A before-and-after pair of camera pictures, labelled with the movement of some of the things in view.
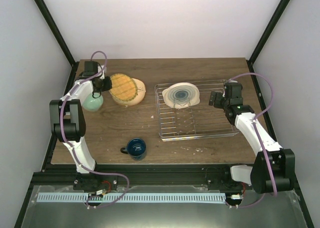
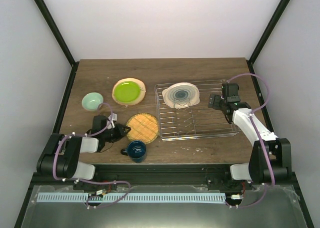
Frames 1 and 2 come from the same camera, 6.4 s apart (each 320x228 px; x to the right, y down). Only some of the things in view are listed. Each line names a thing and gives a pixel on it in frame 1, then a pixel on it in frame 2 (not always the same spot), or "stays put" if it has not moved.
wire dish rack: x=200 y=121 stays put
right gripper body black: x=217 y=104 stays put
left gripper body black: x=103 y=87 → x=110 y=137
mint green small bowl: x=91 y=104 stays put
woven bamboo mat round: x=123 y=87 → x=144 y=127
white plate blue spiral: x=181 y=95 stays put
